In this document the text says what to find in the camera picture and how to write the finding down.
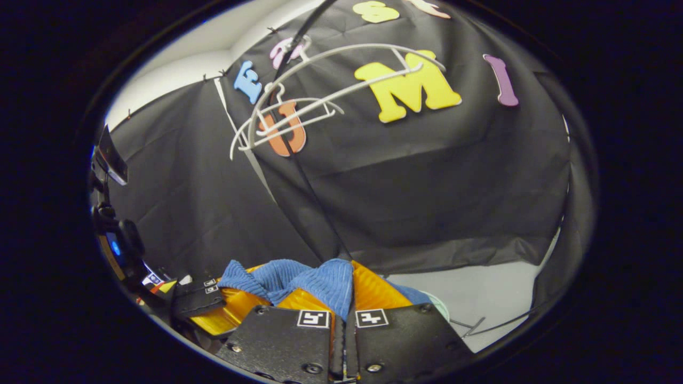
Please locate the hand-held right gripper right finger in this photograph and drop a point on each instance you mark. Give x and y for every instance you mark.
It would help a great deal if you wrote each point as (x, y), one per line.
(411, 341)

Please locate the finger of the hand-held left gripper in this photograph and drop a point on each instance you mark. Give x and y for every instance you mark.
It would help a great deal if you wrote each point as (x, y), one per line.
(200, 304)
(197, 285)

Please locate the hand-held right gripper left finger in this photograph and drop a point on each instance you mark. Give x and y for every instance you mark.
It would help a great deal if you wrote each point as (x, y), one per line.
(283, 346)

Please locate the white plastic clothes hanger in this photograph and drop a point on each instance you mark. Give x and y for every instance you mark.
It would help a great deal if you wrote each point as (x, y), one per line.
(368, 45)
(299, 100)

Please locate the black clothes rack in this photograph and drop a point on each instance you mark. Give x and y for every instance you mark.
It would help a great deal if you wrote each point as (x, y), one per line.
(315, 18)

